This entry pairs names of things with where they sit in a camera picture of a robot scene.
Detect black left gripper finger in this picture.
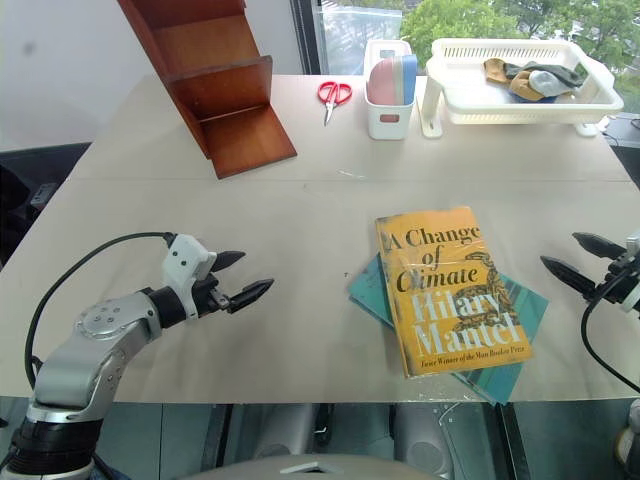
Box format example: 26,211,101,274
210,249,248,274
226,277,276,315

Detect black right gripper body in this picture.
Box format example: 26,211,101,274
595,255,632,302

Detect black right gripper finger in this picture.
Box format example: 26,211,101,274
571,231,629,259
539,255,599,301

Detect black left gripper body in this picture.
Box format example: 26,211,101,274
191,272,237,318

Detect teal book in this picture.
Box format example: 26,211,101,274
347,251,550,407

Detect yellow hardcover book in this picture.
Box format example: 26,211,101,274
374,205,534,380

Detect wooden stepped shelf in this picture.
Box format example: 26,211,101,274
116,0,299,181

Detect black desk equipment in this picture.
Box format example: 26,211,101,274
601,113,640,150

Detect grey rounded housing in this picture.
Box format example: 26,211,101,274
250,403,322,459
393,401,454,477

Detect blue sock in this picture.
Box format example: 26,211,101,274
513,91,560,105

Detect white plastic dish rack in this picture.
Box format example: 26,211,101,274
416,37,626,139

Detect light grey sock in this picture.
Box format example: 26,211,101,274
528,70,565,98

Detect mustard yellow sock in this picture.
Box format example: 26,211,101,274
508,71,545,102

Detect dark green sock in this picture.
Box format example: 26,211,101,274
504,60,585,90

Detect grey robot torso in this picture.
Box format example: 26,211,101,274
180,451,452,480

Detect brown sock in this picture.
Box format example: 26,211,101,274
482,57,510,85

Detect white plastic storage bin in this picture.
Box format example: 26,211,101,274
362,39,417,142

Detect black chair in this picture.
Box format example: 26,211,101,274
0,141,94,272

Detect pink plate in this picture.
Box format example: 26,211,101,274
365,56,405,107

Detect blue plate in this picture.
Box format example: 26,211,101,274
399,53,419,105

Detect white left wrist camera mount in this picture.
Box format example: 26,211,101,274
161,233,219,320

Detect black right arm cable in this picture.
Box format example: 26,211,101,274
580,283,640,395

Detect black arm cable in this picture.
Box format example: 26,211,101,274
580,283,640,395
24,230,177,390

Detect black table frame bar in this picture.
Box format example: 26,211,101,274
198,403,235,472
493,401,532,480

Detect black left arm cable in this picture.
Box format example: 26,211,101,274
24,230,177,390

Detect red handled scissors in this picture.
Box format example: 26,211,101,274
317,80,353,127

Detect black window frame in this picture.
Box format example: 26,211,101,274
289,0,325,77

